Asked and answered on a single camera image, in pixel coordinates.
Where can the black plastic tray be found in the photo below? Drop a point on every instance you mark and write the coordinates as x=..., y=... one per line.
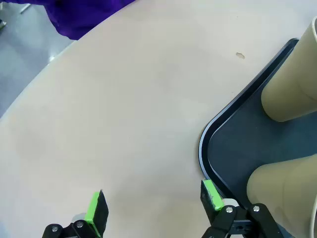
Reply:
x=247, y=138

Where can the person in purple hoodie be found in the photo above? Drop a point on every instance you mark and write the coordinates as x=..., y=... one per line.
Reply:
x=86, y=15

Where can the left gripper green-padded right finger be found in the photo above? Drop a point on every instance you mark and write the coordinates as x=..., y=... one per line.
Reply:
x=210, y=196

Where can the tall beige cup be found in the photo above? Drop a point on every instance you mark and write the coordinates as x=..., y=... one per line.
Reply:
x=284, y=193
x=292, y=86

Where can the left gripper green-padded left finger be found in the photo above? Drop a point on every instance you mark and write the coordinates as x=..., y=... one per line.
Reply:
x=97, y=210

